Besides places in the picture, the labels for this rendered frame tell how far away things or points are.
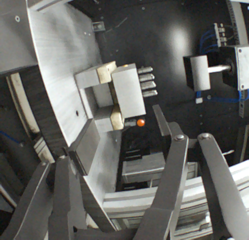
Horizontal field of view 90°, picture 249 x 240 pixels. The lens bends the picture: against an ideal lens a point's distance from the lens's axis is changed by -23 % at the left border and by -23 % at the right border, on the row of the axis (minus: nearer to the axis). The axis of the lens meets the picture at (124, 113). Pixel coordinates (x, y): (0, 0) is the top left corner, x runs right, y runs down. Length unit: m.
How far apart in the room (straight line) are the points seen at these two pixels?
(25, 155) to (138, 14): 0.64
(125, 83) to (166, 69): 0.34
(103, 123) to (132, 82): 0.10
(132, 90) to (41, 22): 0.21
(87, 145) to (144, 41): 0.51
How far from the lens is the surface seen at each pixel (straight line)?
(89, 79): 0.31
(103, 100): 0.40
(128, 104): 0.32
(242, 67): 0.45
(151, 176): 0.50
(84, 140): 0.16
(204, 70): 0.41
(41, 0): 0.24
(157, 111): 0.17
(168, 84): 0.65
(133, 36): 0.62
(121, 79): 0.31
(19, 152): 0.59
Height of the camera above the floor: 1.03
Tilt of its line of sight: 8 degrees down
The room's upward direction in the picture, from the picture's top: 78 degrees clockwise
